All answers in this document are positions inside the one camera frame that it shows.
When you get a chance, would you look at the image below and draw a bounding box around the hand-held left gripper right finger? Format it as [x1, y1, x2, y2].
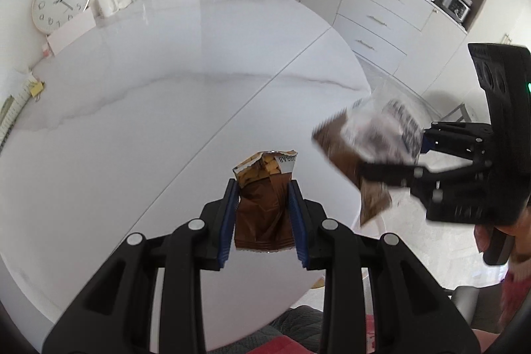
[287, 180, 482, 354]

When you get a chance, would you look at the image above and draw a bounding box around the red cloth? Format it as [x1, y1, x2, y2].
[265, 333, 320, 354]

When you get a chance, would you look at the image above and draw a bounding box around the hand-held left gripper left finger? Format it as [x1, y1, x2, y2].
[41, 178, 240, 354]

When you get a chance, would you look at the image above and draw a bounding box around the person's right hand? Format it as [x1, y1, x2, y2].
[475, 209, 531, 268]

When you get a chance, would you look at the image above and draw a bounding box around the grey stool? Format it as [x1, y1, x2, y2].
[440, 103, 478, 126]

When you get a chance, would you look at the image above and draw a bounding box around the clear and brown snack wrapper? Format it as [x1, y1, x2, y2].
[312, 89, 426, 226]

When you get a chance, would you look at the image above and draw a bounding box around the white drawer cabinet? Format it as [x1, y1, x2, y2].
[334, 0, 469, 98]

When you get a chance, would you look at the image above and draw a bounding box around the silver toaster oven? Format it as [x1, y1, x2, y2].
[440, 0, 473, 24]

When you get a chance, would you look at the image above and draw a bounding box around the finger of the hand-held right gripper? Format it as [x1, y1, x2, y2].
[421, 122, 493, 161]
[359, 161, 491, 206]

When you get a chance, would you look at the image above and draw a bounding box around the grey seat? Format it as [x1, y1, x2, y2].
[450, 285, 507, 332]

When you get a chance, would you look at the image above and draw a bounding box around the white mug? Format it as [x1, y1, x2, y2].
[95, 0, 120, 18]

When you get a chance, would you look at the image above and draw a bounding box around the dark grey cushion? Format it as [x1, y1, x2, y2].
[269, 304, 325, 354]

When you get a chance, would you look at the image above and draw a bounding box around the pale pink box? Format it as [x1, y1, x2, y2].
[45, 11, 97, 56]

